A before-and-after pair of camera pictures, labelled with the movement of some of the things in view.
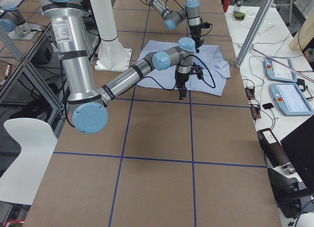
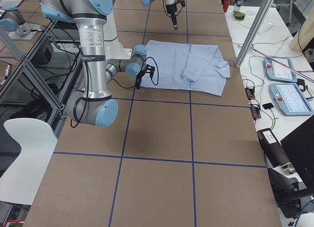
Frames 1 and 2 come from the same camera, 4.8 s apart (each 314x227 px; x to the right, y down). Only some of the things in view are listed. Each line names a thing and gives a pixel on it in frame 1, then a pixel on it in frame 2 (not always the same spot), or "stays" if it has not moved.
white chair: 21,183 stays
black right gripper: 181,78 -> 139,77
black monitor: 299,147 stays
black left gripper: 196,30 -> 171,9
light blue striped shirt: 208,59 stays
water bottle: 237,6 stays
